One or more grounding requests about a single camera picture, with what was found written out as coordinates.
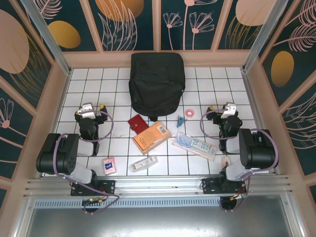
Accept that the red wallet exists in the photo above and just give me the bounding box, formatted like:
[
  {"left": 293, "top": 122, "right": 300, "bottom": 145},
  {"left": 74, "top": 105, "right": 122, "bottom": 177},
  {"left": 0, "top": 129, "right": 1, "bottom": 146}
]
[{"left": 127, "top": 115, "right": 149, "bottom": 135}]

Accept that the pink tissue pack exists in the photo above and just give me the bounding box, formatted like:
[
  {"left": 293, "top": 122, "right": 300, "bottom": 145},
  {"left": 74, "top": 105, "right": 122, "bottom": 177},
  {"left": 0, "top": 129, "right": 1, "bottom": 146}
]
[{"left": 102, "top": 157, "right": 117, "bottom": 176}]

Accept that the orange book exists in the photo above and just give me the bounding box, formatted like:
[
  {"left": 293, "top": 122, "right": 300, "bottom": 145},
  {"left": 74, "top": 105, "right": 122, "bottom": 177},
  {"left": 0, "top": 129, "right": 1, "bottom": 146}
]
[{"left": 132, "top": 121, "right": 171, "bottom": 156}]

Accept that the black backpack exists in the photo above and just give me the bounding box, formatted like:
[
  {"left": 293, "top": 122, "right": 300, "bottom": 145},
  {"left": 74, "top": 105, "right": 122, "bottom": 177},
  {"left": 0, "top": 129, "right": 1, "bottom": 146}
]
[{"left": 128, "top": 52, "right": 186, "bottom": 122}]

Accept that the clear plastic pen case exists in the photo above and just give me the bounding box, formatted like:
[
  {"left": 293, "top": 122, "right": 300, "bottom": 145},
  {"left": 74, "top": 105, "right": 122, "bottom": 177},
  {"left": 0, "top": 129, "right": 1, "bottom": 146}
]
[{"left": 129, "top": 155, "right": 158, "bottom": 173}]

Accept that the grey metal plate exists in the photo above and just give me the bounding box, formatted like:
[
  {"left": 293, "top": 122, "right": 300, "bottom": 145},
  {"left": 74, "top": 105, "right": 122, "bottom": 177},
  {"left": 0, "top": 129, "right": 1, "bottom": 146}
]
[{"left": 14, "top": 195, "right": 305, "bottom": 237}]

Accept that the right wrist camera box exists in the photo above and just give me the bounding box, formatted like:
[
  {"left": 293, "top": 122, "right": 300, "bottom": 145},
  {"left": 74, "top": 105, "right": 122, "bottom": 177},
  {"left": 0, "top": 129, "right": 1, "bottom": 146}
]
[{"left": 221, "top": 103, "right": 237, "bottom": 119}]

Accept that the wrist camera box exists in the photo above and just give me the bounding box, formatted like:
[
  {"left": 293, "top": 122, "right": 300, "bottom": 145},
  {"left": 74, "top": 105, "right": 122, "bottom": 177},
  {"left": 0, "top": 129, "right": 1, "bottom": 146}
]
[
  {"left": 78, "top": 103, "right": 96, "bottom": 119},
  {"left": 221, "top": 103, "right": 237, "bottom": 119}
]

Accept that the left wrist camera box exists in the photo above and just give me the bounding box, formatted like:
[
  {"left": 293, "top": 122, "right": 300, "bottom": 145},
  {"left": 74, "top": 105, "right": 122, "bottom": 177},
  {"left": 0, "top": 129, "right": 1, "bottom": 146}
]
[{"left": 78, "top": 103, "right": 96, "bottom": 119}]

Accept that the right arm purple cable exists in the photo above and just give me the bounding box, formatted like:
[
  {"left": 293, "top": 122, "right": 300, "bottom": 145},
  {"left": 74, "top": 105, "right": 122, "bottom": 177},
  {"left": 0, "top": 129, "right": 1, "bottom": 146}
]
[{"left": 199, "top": 108, "right": 279, "bottom": 213}]

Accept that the aluminium side rail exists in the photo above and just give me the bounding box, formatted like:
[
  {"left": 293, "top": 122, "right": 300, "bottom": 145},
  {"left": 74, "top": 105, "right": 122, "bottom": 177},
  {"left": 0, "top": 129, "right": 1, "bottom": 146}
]
[{"left": 240, "top": 70, "right": 279, "bottom": 175}]

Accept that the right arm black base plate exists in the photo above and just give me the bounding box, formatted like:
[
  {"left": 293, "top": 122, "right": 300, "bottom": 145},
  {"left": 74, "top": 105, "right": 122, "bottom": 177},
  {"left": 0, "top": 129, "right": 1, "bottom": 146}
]
[{"left": 201, "top": 177, "right": 247, "bottom": 196}]

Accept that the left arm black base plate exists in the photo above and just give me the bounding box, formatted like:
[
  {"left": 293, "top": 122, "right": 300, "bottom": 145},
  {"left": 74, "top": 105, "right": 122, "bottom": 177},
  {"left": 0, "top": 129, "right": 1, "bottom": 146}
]
[{"left": 71, "top": 179, "right": 116, "bottom": 197}]

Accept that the aluminium corner post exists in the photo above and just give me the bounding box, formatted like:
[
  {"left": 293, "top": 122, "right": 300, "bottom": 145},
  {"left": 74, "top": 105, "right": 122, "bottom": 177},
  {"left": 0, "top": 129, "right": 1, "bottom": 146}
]
[
  {"left": 19, "top": 0, "right": 73, "bottom": 76},
  {"left": 241, "top": 0, "right": 288, "bottom": 73}
]

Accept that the aluminium mounting rail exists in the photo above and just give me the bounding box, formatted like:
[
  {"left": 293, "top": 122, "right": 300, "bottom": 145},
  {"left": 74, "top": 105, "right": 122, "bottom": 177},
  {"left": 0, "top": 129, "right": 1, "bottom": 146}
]
[{"left": 23, "top": 174, "right": 293, "bottom": 198}]

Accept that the perforated metal cable tray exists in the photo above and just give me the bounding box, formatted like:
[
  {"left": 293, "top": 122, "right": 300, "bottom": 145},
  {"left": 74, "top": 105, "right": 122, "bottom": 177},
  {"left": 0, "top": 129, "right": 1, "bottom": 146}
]
[{"left": 33, "top": 199, "right": 288, "bottom": 209}]

